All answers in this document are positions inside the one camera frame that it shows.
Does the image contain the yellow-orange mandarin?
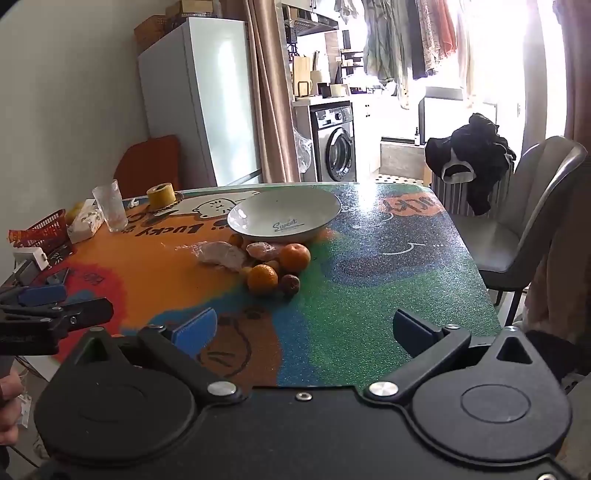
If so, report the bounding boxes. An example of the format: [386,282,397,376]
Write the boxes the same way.
[247,264,279,295]

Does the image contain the orange chair back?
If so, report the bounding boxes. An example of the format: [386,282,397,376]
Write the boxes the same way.
[113,135,181,199]

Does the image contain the pink window curtain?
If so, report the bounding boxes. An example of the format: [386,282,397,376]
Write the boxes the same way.
[551,0,591,144]

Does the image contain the grey dining chair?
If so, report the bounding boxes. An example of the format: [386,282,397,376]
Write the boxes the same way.
[450,136,589,326]

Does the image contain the white fridge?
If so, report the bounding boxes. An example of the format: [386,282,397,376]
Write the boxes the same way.
[137,17,263,188]

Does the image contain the black clothes pile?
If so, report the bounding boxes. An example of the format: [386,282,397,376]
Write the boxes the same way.
[425,113,517,216]

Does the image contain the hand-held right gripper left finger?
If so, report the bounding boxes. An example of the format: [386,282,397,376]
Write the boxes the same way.
[60,308,245,407]

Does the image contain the red plastic basket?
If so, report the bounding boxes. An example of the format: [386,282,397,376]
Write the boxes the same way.
[25,209,70,250]

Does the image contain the person's left hand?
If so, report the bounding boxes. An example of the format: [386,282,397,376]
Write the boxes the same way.
[0,369,23,446]

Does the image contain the white plate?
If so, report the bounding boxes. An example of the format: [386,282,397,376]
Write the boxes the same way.
[227,189,342,244]

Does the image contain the row of hanging clothes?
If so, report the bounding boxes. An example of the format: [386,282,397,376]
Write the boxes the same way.
[335,0,476,112]

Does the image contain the yellow tape roll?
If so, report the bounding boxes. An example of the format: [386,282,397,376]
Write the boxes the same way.
[147,183,177,208]

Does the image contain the white slatted radiator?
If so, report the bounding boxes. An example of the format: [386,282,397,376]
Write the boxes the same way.
[431,166,513,217]

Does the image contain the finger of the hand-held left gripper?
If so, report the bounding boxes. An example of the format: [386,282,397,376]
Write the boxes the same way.
[0,285,68,309]
[41,298,114,331]

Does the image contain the clear plastic bag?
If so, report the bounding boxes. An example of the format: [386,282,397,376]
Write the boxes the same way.
[293,127,315,174]

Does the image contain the pale plastic-wrapped sweet potato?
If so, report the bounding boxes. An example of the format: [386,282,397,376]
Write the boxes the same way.
[175,241,250,273]

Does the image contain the grey washing machine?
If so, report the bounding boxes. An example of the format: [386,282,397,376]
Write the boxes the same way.
[310,105,358,183]

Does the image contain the small cardboard box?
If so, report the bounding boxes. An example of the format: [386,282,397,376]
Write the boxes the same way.
[166,0,215,19]

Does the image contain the wooden cutting board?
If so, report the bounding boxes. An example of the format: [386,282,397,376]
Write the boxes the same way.
[292,56,314,97]

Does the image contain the white kitchen cabinet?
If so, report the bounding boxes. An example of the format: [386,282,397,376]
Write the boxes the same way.
[353,90,419,174]

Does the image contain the clear glass cup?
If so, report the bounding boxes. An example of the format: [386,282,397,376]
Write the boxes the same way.
[92,180,129,233]

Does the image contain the deep orange mandarin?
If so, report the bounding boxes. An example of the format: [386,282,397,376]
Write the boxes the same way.
[278,243,311,273]

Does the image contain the white floral tissue box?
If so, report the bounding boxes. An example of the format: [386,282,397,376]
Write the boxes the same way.
[67,199,105,244]

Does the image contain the beige curtain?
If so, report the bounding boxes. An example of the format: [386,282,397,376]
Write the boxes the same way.
[222,0,301,184]

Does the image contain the steel range hood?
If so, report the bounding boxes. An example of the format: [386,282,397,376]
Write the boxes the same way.
[281,4,340,37]

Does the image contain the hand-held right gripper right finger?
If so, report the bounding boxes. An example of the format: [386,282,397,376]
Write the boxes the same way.
[365,308,548,407]

